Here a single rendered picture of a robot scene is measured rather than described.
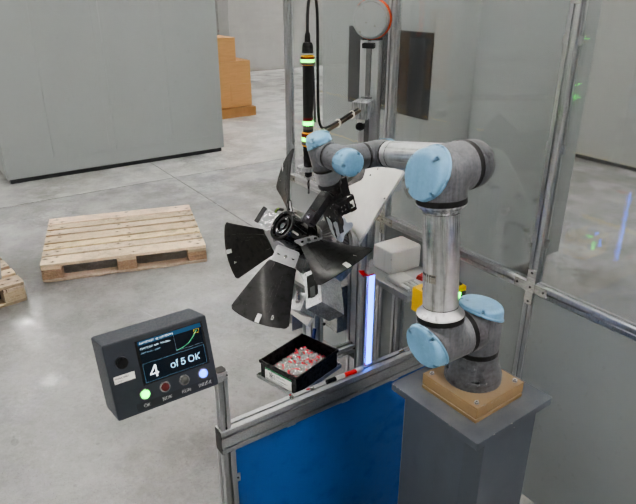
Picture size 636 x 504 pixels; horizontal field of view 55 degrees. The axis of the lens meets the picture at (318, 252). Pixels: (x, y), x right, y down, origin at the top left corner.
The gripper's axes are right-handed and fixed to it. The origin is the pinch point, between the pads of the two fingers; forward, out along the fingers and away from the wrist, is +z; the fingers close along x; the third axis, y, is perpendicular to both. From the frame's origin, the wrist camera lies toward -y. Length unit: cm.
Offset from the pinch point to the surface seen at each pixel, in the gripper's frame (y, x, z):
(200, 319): -53, -18, -13
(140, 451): -85, 87, 108
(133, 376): -73, -20, -11
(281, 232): -5.3, 30.3, 6.2
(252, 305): -26.3, 25.7, 23.6
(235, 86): 301, 773, 182
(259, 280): -19.6, 29.0, 18.3
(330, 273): -6.1, -0.3, 9.7
